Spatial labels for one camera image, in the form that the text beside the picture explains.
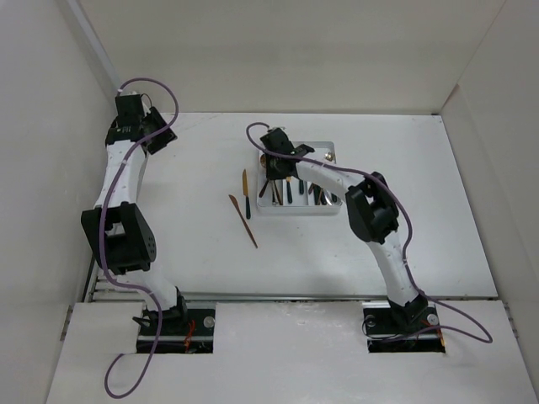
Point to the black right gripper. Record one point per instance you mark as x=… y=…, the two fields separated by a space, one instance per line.
x=270 y=173

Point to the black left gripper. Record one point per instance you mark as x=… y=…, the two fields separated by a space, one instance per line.
x=163 y=139

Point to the black spoon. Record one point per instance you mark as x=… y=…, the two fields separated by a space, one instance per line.
x=278 y=196

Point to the dark wooden spoon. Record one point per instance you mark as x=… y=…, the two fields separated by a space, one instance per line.
x=264 y=188

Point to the rose gold knife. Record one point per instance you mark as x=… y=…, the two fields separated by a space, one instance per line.
x=243 y=220

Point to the rose gold fork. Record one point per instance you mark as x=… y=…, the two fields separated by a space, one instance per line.
x=329 y=156

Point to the light wooden spoon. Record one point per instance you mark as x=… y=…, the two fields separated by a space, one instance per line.
x=273 y=195

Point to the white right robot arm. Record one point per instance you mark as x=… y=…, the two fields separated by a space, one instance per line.
x=372 y=215

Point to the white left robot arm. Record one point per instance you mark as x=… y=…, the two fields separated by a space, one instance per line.
x=130 y=246

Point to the white three-compartment tray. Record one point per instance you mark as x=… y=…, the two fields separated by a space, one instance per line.
x=303 y=205

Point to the aluminium rail front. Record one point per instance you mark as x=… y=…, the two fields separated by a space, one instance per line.
x=117 y=296

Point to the aluminium rail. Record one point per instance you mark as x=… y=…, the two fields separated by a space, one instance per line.
x=117 y=296
x=91 y=281

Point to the aluminium rail left side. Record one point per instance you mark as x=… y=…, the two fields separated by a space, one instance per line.
x=91 y=281

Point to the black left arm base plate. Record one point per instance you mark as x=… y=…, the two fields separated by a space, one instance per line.
x=191 y=334

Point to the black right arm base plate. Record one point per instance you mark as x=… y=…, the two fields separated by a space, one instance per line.
x=385 y=336

